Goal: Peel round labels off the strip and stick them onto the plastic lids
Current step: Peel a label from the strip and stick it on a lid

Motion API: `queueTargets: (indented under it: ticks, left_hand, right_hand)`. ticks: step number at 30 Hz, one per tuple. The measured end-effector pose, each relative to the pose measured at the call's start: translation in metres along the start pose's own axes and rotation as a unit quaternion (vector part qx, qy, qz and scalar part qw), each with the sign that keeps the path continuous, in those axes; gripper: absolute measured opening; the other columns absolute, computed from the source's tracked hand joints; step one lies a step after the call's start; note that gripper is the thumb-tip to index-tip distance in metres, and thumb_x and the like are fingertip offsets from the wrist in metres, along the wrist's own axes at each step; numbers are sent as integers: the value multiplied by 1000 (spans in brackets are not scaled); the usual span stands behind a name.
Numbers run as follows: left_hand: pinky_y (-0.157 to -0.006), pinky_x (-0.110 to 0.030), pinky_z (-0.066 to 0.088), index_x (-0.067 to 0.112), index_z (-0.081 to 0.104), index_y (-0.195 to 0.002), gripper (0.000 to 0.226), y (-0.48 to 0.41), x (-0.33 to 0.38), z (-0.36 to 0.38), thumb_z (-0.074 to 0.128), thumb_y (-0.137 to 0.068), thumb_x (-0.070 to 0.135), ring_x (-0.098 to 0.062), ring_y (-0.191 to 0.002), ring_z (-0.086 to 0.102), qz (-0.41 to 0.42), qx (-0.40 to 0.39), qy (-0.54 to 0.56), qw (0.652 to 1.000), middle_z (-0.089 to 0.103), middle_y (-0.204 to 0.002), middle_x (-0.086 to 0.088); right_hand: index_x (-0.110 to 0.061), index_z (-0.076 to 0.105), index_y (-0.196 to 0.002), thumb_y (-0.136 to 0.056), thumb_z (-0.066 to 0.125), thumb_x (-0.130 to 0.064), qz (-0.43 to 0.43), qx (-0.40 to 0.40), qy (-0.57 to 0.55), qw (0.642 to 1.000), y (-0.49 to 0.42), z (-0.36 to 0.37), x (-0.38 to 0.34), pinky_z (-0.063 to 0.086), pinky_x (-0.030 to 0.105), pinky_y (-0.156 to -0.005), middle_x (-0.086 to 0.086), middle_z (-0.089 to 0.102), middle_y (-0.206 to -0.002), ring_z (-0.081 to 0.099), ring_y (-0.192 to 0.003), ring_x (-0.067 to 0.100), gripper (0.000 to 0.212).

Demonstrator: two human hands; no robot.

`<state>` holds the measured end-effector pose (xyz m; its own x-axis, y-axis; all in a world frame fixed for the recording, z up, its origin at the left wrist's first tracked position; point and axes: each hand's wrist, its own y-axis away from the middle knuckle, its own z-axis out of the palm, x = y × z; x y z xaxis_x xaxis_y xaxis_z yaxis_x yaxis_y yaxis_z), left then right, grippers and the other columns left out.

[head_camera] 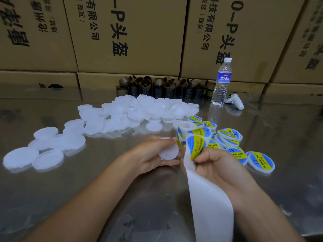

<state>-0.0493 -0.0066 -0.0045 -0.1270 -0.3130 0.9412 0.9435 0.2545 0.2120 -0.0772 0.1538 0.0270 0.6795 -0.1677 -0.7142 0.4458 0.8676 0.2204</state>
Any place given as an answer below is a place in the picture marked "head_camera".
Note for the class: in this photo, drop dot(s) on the sticker roll with backing strip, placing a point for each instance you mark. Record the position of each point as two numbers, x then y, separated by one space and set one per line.
209 209

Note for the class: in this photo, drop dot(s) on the person's left forearm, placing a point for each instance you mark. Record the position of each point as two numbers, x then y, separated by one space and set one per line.
83 211

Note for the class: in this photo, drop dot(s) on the person's left hand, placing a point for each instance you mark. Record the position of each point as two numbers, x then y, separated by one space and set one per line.
146 156

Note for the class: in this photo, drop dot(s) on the person's right forearm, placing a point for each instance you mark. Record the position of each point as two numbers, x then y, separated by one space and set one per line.
267 216

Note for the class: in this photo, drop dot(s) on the pile of white plastic lids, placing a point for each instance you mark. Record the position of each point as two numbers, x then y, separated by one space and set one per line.
121 112

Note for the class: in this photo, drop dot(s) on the clear plastic water bottle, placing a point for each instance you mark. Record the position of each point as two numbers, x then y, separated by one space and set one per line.
221 83

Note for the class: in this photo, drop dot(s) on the person's right hand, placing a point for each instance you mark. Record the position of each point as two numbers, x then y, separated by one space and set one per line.
224 168

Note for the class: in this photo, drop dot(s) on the stack of brown cardboard boxes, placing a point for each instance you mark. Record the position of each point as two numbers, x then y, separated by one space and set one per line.
128 37

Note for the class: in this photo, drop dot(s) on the white handheld controller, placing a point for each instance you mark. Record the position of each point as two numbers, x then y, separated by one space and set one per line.
234 101

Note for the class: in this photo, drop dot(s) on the row of dark cardboard tubes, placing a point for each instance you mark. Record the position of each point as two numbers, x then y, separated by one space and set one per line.
154 87

